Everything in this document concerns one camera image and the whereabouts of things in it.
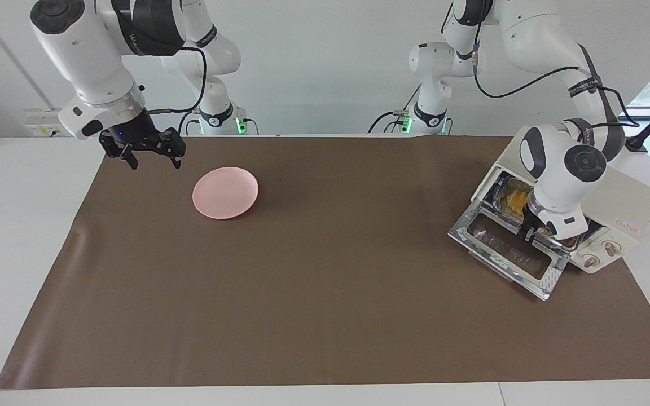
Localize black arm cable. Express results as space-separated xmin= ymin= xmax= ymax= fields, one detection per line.
xmin=149 ymin=46 xmax=208 ymax=113
xmin=471 ymin=23 xmax=642 ymax=133

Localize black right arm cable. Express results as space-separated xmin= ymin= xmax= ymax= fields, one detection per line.
xmin=149 ymin=46 xmax=208 ymax=113

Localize black base cables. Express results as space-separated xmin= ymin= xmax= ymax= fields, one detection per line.
xmin=367 ymin=85 xmax=421 ymax=134
xmin=177 ymin=110 xmax=259 ymax=136

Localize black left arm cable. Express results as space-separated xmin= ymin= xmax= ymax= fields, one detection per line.
xmin=471 ymin=23 xmax=642 ymax=133

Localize brown table mat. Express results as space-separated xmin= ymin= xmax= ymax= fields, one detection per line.
xmin=0 ymin=135 xmax=650 ymax=390

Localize pink round plate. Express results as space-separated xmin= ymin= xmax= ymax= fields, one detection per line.
xmin=192 ymin=166 xmax=259 ymax=220

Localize white toaster oven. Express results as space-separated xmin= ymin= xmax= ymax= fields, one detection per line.
xmin=472 ymin=125 xmax=650 ymax=275

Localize black left base cables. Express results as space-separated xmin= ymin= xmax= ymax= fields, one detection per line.
xmin=367 ymin=85 xmax=421 ymax=134

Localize white wall socket strip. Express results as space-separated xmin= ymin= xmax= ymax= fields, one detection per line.
xmin=24 ymin=109 xmax=72 ymax=138

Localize yellow sliced bread loaf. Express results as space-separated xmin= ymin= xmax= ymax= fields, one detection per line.
xmin=500 ymin=189 xmax=532 ymax=214

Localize black right base cables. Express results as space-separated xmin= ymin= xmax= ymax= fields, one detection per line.
xmin=177 ymin=110 xmax=259 ymax=136

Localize glass oven door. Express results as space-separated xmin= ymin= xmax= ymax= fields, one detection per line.
xmin=448 ymin=198 xmax=572 ymax=301

